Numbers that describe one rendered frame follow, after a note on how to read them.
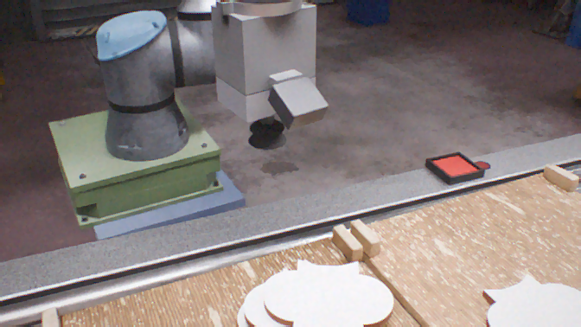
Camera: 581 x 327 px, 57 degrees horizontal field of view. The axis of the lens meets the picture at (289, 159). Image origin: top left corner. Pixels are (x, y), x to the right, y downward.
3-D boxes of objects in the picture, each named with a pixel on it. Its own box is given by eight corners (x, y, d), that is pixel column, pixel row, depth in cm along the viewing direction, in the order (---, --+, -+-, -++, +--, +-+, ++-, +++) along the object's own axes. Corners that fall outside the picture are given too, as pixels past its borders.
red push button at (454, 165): (430, 167, 101) (431, 161, 101) (456, 161, 103) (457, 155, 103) (450, 182, 96) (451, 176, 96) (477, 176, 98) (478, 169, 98)
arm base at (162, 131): (96, 135, 103) (86, 87, 97) (169, 115, 110) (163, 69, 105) (123, 170, 92) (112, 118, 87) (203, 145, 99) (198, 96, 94)
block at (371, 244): (347, 235, 80) (348, 220, 79) (358, 232, 81) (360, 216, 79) (369, 259, 75) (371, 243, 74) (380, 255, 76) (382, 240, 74)
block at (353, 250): (331, 240, 79) (331, 226, 77) (341, 237, 79) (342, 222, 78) (352, 265, 74) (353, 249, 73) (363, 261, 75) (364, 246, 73)
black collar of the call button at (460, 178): (424, 166, 102) (425, 158, 101) (457, 158, 104) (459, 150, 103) (449, 186, 96) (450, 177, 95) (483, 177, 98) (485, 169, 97)
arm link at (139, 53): (105, 83, 99) (91, 9, 92) (179, 74, 102) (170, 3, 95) (105, 111, 89) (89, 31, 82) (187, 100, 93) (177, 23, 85)
